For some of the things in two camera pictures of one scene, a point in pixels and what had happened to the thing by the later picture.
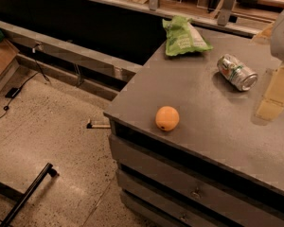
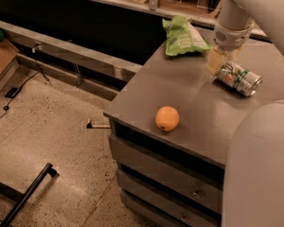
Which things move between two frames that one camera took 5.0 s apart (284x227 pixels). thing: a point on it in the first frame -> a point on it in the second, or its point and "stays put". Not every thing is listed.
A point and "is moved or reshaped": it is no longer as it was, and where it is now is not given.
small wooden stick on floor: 97,126 stays put
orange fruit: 167,118 stays put
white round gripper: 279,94 -> 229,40
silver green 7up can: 237,73 is moved or reshaped
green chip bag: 183,37 stays put
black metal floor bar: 21,198 stays put
